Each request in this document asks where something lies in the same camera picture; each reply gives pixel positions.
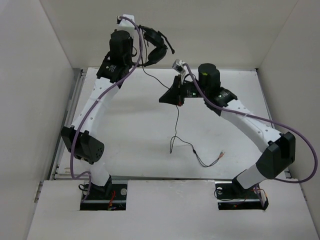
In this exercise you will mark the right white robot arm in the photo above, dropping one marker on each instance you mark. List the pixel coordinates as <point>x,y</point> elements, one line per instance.
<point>277,149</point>

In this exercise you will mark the black headphones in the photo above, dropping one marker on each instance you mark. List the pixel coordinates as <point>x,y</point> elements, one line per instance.
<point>159,41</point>

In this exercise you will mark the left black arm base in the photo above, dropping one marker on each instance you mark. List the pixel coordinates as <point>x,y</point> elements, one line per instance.
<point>113,199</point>

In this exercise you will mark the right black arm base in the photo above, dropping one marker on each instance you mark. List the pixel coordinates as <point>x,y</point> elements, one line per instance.
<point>254,198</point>

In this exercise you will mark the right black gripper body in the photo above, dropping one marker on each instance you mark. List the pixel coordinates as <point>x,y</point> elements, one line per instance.
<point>189,90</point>

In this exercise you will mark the left aluminium rail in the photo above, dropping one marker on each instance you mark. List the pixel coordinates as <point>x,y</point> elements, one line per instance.
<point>69,112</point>

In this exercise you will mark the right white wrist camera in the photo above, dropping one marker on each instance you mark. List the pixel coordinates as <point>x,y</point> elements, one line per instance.
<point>178,66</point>

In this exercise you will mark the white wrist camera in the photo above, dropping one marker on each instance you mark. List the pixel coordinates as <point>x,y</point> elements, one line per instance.
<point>125,23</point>
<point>178,66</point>

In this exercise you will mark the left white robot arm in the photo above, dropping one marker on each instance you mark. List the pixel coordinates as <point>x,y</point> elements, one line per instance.
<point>81,138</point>

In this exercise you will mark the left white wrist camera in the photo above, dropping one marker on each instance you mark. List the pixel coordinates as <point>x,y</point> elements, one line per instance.
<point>125,23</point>

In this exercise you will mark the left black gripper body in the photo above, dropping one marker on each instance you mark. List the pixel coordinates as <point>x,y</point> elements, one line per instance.
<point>129,61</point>

